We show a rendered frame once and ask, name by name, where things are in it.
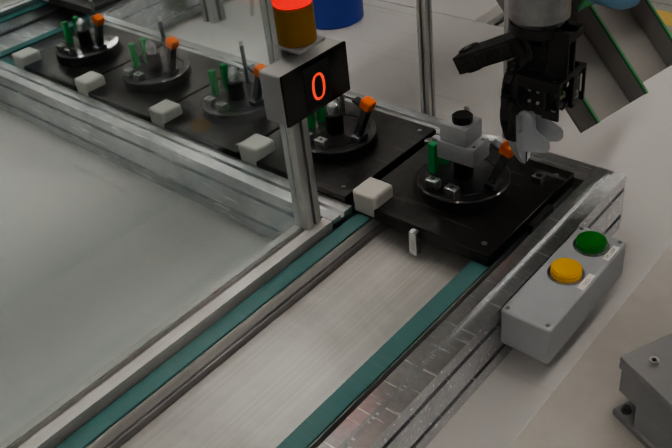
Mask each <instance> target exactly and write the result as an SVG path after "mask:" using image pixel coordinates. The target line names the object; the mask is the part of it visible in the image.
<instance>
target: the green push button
mask: <svg viewBox="0 0 672 448"><path fill-rule="evenodd" d="M576 246H577V248H578V249H579V250H580V251H582V252H584V253H588V254H598V253H601V252H603V251H605V249H606V247H607V239H606V237H605V236H604V235H602V234H601V233H599V232H596V231H585V232H582V233H580V234H579V235H578V236H577V238H576Z"/></svg>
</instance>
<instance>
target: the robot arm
mask: <svg viewBox="0 0 672 448"><path fill-rule="evenodd" d="M587 1H589V2H591V3H594V4H597V5H602V6H607V7H609V8H612V9H616V10H624V9H629V8H632V7H634V6H636V5H638V4H639V2H640V1H641V0H587ZM571 2H572V0H508V18H509V19H510V20H509V31H510V32H508V33H505V34H503V35H500V36H497V37H494V38H491V39H488V40H485V41H483V42H480V43H478V42H475V43H472V44H469V45H467V46H465V47H464V48H462V49H461V50H460V51H458V52H459V54H457V55H456V56H455V57H454V58H453V61H454V64H455V66H456V68H457V70H458V72H459V74H460V75H461V74H464V73H467V72H468V73H472V72H475V71H477V70H480V69H482V68H483V67H486V66H489V65H492V64H495V63H498V62H502V61H505V60H508V59H511V58H513V59H512V60H510V61H509V62H508V67H509V68H508V69H506V73H505V75H504V77H503V82H502V89H501V97H500V98H501V107H500V123H501V127H502V130H503V134H504V137H505V139H506V140H507V141H508V144H509V146H510V148H511V150H512V152H513V153H514V155H515V156H516V158H517V159H518V160H519V162H521V163H523V164H525V163H526V162H527V161H528V159H529V156H530V154H531V152H537V153H546V152H548V151H549V150H550V143H549V141H560V140H561V139H562V138H563V129H562V128H561V127H560V126H559V125H558V124H556V123H555V122H558V121H559V110H561V111H562V110H564V109H565V108H566V107H569V108H573V107H574V106H576V105H577V104H578V102H579V99H581V100H584V94H585V81H586V69H587V63H585V62H581V61H576V60H575V55H576V40H577V39H578V38H579V37H580V36H582V35H583V29H584V24H582V23H577V22H572V21H569V17H570V15H571ZM581 73H582V86H581V91H580V90H579V89H580V76H581ZM554 121H555V122H554Z"/></svg>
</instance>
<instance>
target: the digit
mask: <svg viewBox="0 0 672 448"><path fill-rule="evenodd" d="M303 78H304V85H305V92H306V100H307V107H308V113H309V112H310V111H312V110H314V109H315V108H317V107H318V106H320V105H322V104H323V103H325V102H326V101H328V100H329V99H331V98H333V95H332V87H331V78H330V70H329V61H328V56H327V57H325V58H323V59H321V60H320V61H318V62H316V63H315V64H313V65H311V66H309V67H308V68H306V69H304V70H303Z"/></svg>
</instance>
